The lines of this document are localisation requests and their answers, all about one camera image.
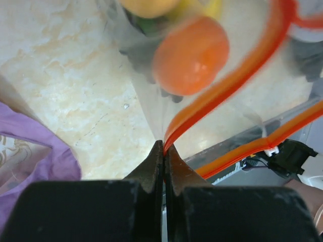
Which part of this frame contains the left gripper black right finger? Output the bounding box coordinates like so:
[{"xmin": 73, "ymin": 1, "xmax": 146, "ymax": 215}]
[{"xmin": 164, "ymin": 146, "xmax": 320, "ymax": 241}]

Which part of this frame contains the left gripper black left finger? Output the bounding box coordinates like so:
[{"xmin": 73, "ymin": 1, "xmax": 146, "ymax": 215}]
[{"xmin": 1, "ymin": 141, "xmax": 163, "ymax": 241}]

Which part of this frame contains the clear zip bag orange zipper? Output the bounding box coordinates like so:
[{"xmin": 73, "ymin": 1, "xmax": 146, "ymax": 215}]
[{"xmin": 97, "ymin": 1, "xmax": 322, "ymax": 178}]

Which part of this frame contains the orange persimmon with green calyx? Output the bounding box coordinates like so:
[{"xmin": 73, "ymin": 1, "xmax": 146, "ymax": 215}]
[{"xmin": 152, "ymin": 16, "xmax": 230, "ymax": 96}]

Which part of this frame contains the orange fruit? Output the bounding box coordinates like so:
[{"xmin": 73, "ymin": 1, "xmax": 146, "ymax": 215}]
[{"xmin": 119, "ymin": 0, "xmax": 180, "ymax": 19}]

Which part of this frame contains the yellow lemon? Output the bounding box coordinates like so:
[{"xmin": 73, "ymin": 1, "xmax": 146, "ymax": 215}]
[{"xmin": 171, "ymin": 0, "xmax": 223, "ymax": 22}]

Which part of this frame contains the dark grape bunch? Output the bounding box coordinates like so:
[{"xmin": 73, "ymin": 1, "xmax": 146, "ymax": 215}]
[{"xmin": 119, "ymin": 47, "xmax": 156, "ymax": 85}]

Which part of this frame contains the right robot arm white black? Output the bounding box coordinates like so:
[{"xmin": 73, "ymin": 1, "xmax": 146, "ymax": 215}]
[{"xmin": 240, "ymin": 139, "xmax": 322, "ymax": 188}]

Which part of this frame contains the pink purple cloth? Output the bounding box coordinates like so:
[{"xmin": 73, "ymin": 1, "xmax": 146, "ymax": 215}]
[{"xmin": 0, "ymin": 73, "xmax": 83, "ymax": 227}]

